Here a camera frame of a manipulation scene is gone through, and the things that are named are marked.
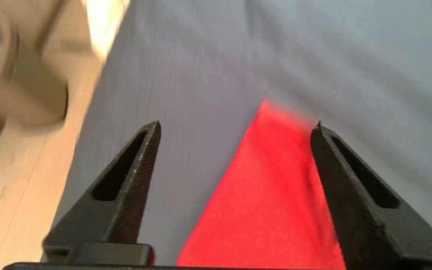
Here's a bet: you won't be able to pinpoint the bronze trash bin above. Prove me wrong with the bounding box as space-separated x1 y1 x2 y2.
0 0 69 127

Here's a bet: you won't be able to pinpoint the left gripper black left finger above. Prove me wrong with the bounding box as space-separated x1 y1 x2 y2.
43 120 162 265

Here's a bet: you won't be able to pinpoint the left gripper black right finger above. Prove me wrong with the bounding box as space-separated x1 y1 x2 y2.
310 121 432 270

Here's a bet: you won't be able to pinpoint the red t-shirt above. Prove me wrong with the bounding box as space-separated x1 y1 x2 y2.
177 98 348 269

